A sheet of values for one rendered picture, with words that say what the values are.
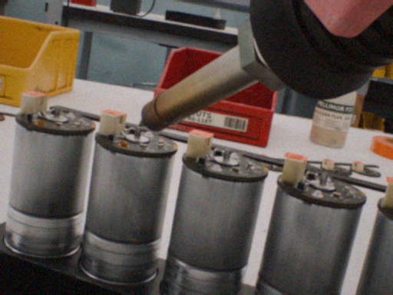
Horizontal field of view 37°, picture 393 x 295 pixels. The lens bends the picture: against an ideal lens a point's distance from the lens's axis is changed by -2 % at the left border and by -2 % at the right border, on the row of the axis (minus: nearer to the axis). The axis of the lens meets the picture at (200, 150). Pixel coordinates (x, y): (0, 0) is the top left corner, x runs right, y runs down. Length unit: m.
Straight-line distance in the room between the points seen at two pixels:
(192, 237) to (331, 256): 0.04
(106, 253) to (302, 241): 0.06
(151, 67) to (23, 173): 4.47
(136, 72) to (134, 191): 4.50
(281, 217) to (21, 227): 0.08
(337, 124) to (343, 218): 0.39
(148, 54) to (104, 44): 0.35
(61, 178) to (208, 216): 0.05
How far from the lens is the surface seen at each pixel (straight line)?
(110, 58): 4.69
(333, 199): 0.16
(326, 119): 0.54
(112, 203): 0.17
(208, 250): 0.17
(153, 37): 2.56
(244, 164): 0.17
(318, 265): 0.16
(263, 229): 0.31
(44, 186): 0.19
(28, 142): 0.18
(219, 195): 0.16
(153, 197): 0.17
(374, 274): 0.16
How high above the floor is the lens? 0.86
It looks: 14 degrees down
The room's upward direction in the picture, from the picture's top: 10 degrees clockwise
